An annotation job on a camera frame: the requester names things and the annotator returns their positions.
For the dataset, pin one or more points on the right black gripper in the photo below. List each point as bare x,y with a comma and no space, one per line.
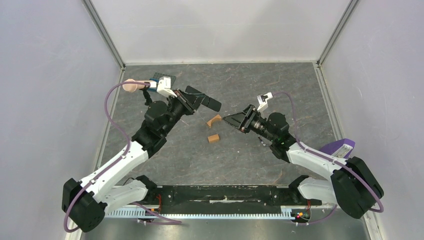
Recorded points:
247,118

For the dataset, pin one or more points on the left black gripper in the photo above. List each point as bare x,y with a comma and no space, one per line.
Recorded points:
191,107

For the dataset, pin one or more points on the black remote control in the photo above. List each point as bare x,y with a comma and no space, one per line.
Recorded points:
210,102

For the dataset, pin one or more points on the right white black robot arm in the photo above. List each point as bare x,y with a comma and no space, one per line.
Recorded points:
347,182

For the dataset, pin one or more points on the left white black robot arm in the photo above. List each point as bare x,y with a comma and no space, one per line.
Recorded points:
86,202

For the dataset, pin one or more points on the curved wooden arch block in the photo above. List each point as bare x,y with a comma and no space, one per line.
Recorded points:
213,120

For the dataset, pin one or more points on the small wooden rectangular block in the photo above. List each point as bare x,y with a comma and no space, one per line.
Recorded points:
213,138

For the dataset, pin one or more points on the blue square block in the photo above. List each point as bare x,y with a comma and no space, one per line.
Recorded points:
153,85

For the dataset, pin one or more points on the beige wooden peg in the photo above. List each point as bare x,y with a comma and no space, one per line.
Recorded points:
131,85

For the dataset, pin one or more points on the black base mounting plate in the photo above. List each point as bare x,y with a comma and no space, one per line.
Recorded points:
222,199

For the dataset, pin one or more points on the purple plastic holder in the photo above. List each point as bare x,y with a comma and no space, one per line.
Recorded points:
340,148

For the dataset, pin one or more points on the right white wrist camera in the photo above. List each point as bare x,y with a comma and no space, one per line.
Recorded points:
263,101

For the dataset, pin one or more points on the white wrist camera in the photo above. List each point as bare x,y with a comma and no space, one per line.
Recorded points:
263,101
164,88

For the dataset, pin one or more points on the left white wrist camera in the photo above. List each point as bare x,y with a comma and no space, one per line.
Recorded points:
164,88

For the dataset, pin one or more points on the grey studded base plate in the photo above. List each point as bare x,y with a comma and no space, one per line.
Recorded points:
157,76

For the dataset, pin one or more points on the white slotted cable duct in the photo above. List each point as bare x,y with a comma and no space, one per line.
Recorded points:
139,213

